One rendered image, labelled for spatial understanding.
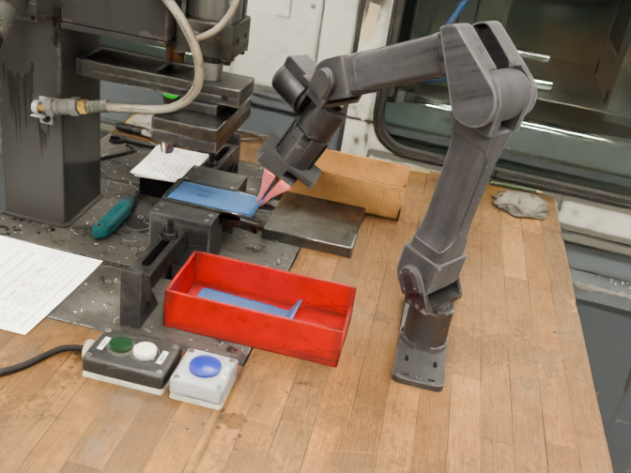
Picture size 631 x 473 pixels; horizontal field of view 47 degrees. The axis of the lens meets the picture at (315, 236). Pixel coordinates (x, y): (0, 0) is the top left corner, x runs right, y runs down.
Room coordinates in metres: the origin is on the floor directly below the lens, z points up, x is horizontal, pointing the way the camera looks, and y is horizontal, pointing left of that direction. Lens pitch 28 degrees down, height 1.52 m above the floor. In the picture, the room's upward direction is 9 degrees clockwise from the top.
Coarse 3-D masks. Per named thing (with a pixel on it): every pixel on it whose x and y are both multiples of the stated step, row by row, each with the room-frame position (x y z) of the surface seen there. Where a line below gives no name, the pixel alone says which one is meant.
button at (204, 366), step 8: (192, 360) 0.71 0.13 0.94; (200, 360) 0.71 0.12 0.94; (208, 360) 0.72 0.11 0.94; (216, 360) 0.72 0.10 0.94; (192, 368) 0.70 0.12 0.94; (200, 368) 0.70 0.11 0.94; (208, 368) 0.70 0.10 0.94; (216, 368) 0.70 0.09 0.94; (200, 376) 0.69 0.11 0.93; (208, 376) 0.69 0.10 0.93
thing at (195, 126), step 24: (96, 72) 1.07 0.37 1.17; (120, 72) 1.06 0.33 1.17; (144, 72) 1.06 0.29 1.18; (168, 72) 1.11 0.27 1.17; (192, 72) 1.09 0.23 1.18; (216, 72) 1.07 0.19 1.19; (216, 96) 1.04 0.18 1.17; (240, 96) 1.04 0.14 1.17; (168, 120) 0.98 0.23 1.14; (192, 120) 1.00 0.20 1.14; (216, 120) 1.01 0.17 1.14; (240, 120) 1.09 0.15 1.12; (168, 144) 1.00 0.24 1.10; (192, 144) 0.98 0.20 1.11; (216, 144) 0.97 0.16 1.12
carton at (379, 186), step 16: (320, 160) 1.40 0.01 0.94; (336, 160) 1.40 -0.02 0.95; (352, 160) 1.39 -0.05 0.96; (368, 160) 1.39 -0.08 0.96; (384, 160) 1.39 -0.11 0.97; (320, 176) 1.29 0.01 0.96; (336, 176) 1.28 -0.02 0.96; (352, 176) 1.28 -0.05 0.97; (368, 176) 1.39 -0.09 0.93; (384, 176) 1.39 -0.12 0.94; (400, 176) 1.38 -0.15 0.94; (304, 192) 1.29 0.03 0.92; (320, 192) 1.29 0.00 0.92; (336, 192) 1.28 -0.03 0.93; (352, 192) 1.28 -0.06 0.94; (368, 192) 1.27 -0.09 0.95; (384, 192) 1.27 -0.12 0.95; (400, 192) 1.27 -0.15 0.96; (368, 208) 1.27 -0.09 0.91; (384, 208) 1.27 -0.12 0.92; (400, 208) 1.27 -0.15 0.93
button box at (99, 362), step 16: (112, 336) 0.74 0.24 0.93; (128, 336) 0.75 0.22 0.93; (48, 352) 0.71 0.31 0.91; (96, 352) 0.71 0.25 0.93; (112, 352) 0.71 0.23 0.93; (128, 352) 0.71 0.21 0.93; (160, 352) 0.73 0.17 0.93; (176, 352) 0.73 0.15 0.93; (0, 368) 0.67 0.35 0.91; (16, 368) 0.68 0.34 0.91; (96, 368) 0.69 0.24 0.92; (112, 368) 0.69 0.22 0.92; (128, 368) 0.69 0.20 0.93; (144, 368) 0.69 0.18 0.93; (160, 368) 0.70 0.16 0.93; (176, 368) 0.73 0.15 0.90; (128, 384) 0.69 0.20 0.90; (144, 384) 0.68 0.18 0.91; (160, 384) 0.68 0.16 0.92
